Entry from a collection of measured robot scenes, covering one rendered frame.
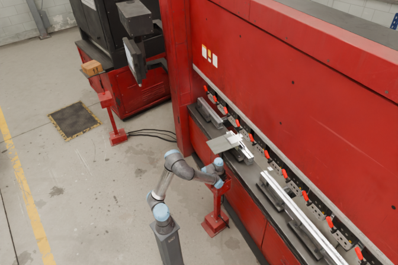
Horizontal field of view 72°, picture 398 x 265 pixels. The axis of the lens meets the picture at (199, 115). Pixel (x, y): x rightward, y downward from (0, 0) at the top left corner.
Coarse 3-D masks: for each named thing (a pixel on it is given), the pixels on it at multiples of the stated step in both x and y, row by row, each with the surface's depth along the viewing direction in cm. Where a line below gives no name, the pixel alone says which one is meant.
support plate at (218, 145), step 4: (220, 136) 260; (224, 136) 260; (228, 136) 260; (212, 140) 256; (216, 140) 256; (220, 140) 256; (224, 140) 255; (208, 144) 252; (212, 144) 252; (216, 144) 252; (220, 144) 251; (224, 144) 251; (228, 144) 251; (232, 144) 251; (236, 144) 251; (212, 148) 248; (216, 148) 248; (220, 148) 247; (224, 148) 247; (228, 148) 247; (216, 152) 244; (220, 152) 244
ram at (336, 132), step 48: (192, 0) 243; (192, 48) 278; (240, 48) 195; (288, 48) 150; (240, 96) 217; (288, 96) 162; (336, 96) 130; (384, 96) 110; (288, 144) 177; (336, 144) 139; (384, 144) 115; (336, 192) 150; (384, 192) 122; (384, 240) 130
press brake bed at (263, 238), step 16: (192, 128) 328; (192, 144) 351; (208, 160) 309; (224, 160) 262; (240, 192) 250; (240, 208) 263; (256, 208) 228; (240, 224) 291; (256, 224) 239; (272, 224) 210; (256, 240) 250; (272, 240) 219; (256, 256) 266; (272, 256) 229; (288, 256) 202
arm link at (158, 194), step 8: (168, 152) 197; (176, 152) 197; (168, 160) 194; (176, 160) 190; (184, 160) 193; (168, 168) 195; (168, 176) 200; (160, 184) 204; (168, 184) 204; (152, 192) 210; (160, 192) 206; (152, 200) 208; (160, 200) 208
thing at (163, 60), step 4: (152, 60) 340; (156, 60) 339; (160, 60) 339; (164, 60) 338; (148, 64) 332; (152, 64) 343; (156, 64) 344; (160, 64) 343; (164, 64) 330; (148, 68) 335; (152, 68) 337; (164, 68) 336
